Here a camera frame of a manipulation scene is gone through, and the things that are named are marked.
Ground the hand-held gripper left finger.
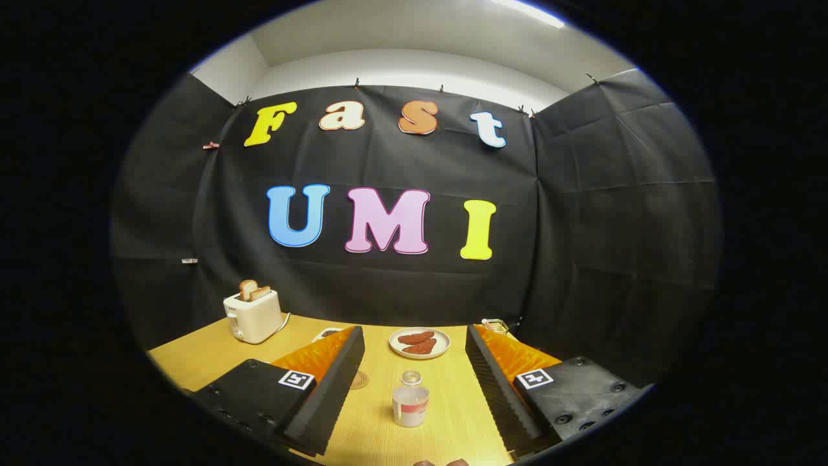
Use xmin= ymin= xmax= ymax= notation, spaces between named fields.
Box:
xmin=191 ymin=326 xmax=366 ymax=457

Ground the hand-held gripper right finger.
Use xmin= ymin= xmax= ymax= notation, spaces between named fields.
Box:
xmin=466 ymin=324 xmax=654 ymax=457

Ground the clear juice bottle red label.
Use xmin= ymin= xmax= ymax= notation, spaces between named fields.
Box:
xmin=392 ymin=370 xmax=430 ymax=428

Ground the wooden table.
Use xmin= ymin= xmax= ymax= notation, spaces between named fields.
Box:
xmin=147 ymin=314 xmax=563 ymax=466

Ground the white round plate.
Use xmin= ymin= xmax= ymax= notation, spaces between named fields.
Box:
xmin=389 ymin=327 xmax=451 ymax=360

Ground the cream toaster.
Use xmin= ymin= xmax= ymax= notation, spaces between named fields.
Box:
xmin=223 ymin=289 xmax=283 ymax=344

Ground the black backdrop cloth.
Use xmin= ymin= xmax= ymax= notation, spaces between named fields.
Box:
xmin=110 ymin=68 xmax=722 ymax=389

